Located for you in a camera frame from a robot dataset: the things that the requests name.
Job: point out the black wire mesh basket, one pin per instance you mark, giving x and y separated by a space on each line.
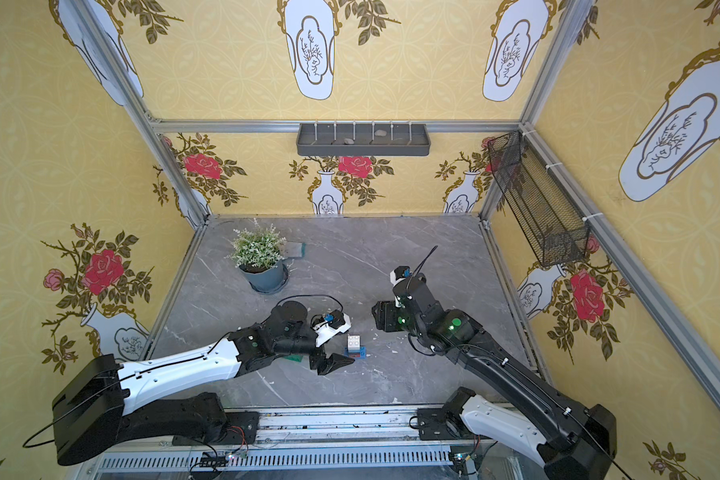
547 216

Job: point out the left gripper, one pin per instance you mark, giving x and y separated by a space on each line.
317 355

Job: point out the grey teal sponge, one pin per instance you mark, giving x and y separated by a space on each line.
294 250

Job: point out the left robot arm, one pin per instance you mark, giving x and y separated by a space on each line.
110 402

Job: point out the white lego brick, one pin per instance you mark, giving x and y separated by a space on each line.
354 344

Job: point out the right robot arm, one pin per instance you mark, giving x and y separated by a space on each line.
567 439

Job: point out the aluminium rail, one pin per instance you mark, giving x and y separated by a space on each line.
311 438

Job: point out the grey wall tray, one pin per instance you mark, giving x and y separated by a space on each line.
355 138

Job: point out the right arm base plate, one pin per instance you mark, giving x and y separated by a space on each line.
438 424

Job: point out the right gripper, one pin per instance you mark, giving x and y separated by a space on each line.
386 315

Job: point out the long blue lego brick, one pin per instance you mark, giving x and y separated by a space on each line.
358 354

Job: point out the potted plant grey pot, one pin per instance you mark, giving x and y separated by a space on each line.
257 253

